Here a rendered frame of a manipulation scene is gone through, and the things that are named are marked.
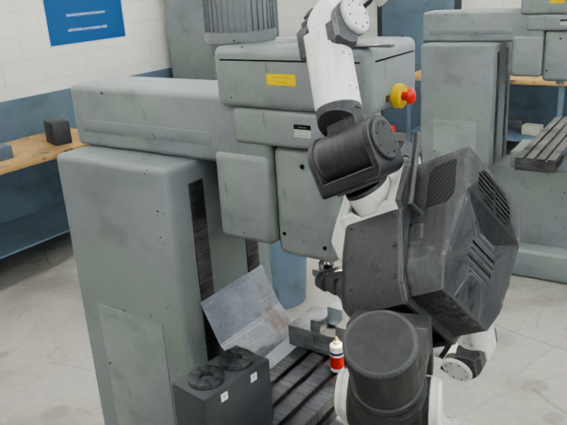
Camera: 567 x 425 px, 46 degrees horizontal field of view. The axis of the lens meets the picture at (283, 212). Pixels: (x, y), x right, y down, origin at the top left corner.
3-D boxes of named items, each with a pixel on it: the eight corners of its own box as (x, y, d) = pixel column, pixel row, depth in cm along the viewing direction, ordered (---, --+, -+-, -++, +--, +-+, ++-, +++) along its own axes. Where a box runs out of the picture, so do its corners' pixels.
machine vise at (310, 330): (412, 350, 202) (412, 318, 198) (390, 374, 190) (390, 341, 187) (314, 323, 221) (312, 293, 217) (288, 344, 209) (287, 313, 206)
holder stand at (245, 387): (274, 420, 174) (269, 354, 167) (212, 466, 159) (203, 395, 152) (241, 403, 182) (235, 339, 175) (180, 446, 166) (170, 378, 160)
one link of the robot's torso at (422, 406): (427, 421, 103) (432, 352, 110) (341, 410, 107) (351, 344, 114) (429, 449, 113) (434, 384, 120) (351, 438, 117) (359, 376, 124)
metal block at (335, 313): (352, 319, 205) (351, 302, 203) (342, 327, 201) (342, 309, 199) (337, 315, 208) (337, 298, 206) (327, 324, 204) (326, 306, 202)
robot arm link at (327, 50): (282, 17, 135) (298, 118, 129) (328, -16, 126) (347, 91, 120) (321, 32, 143) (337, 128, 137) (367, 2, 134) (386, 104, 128)
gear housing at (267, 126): (383, 133, 182) (383, 97, 179) (338, 154, 164) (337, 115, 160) (283, 124, 201) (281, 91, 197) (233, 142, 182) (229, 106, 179)
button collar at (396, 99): (407, 105, 166) (407, 81, 163) (397, 110, 161) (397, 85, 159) (401, 105, 167) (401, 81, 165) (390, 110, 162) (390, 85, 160)
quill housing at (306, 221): (370, 241, 194) (369, 133, 183) (335, 267, 178) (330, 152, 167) (315, 230, 204) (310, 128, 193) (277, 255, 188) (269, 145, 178)
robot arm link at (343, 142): (354, 89, 120) (367, 160, 116) (382, 100, 126) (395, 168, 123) (305, 113, 127) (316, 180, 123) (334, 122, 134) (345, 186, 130)
